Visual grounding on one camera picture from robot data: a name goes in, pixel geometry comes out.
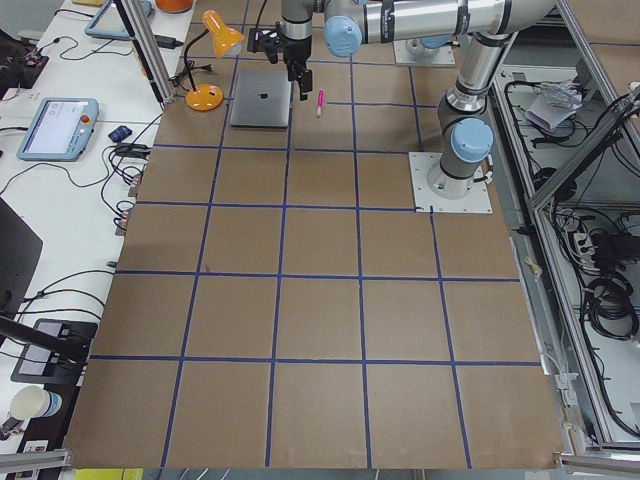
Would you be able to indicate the black monitor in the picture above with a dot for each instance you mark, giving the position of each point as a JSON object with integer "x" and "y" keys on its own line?
{"x": 20, "y": 251}

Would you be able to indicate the white paper cup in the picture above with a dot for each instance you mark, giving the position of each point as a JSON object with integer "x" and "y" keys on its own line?
{"x": 34, "y": 402}

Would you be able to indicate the pink marker pen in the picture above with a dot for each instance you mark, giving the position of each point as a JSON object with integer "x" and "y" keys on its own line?
{"x": 320, "y": 101}

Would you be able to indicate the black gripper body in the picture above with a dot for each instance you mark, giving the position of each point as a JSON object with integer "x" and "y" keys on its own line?
{"x": 296, "y": 49}

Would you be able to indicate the aluminium frame post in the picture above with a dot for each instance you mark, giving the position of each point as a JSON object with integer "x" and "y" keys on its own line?
{"x": 145, "y": 45}

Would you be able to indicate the black monitor stand base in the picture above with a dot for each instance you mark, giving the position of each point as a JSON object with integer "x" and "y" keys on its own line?
{"x": 54, "y": 351}

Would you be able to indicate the white power strip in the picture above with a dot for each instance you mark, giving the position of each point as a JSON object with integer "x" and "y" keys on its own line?
{"x": 582, "y": 247}

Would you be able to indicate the orange round object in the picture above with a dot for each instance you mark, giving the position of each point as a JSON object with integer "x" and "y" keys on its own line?
{"x": 174, "y": 6}

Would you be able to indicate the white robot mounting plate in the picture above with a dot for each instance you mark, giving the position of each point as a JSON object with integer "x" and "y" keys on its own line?
{"x": 435, "y": 192}

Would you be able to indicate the blue teach pendant tablet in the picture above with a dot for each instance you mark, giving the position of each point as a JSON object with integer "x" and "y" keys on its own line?
{"x": 60, "y": 130}

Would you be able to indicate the grey closed laptop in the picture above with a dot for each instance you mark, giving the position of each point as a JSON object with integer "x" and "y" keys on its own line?
{"x": 261, "y": 100}

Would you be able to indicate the small dark blue box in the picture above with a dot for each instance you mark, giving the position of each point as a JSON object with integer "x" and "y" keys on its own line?
{"x": 119, "y": 134}

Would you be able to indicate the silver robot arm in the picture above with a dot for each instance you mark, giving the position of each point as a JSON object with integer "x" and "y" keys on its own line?
{"x": 492, "y": 26}

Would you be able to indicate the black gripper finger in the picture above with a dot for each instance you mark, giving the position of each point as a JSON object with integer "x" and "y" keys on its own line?
{"x": 304, "y": 78}
{"x": 293, "y": 70}

